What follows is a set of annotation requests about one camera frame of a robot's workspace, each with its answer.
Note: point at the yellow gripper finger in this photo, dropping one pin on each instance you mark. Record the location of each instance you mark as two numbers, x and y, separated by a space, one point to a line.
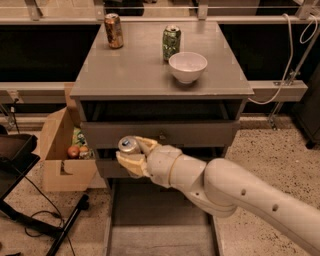
135 164
146 145

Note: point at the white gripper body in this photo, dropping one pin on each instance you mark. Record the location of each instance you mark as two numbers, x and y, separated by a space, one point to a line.
161 162

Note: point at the silver blue redbull can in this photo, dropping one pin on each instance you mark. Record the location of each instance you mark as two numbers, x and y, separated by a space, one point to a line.
129 145

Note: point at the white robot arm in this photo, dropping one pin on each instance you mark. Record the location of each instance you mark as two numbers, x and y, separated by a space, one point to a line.
221 186

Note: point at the grey top drawer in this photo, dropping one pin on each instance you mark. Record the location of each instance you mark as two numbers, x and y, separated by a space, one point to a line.
191 123

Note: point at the grey bottom drawer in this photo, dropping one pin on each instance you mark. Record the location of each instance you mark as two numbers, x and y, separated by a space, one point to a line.
145 219

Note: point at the grey drawer cabinet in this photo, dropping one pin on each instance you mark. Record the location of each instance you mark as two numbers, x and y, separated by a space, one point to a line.
138 72

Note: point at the green soda can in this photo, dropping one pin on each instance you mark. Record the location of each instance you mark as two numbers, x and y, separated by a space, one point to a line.
171 41

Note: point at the orange soda can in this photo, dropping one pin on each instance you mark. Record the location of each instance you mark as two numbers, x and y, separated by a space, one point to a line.
113 29

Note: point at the green snack bag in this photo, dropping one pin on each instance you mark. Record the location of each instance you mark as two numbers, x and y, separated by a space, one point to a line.
78 137

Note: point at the red apple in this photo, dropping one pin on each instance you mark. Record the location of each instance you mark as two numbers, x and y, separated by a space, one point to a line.
73 152

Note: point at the cardboard box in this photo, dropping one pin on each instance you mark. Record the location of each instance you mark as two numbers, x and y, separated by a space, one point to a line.
60 173

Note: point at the white ceramic bowl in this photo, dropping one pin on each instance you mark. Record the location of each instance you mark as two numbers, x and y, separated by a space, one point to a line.
187 67

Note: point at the dark cabinet at right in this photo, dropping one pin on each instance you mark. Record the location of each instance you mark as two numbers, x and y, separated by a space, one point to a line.
307 111

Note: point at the grey metal window rail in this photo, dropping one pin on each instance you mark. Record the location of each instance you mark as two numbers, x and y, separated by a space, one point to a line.
23 12

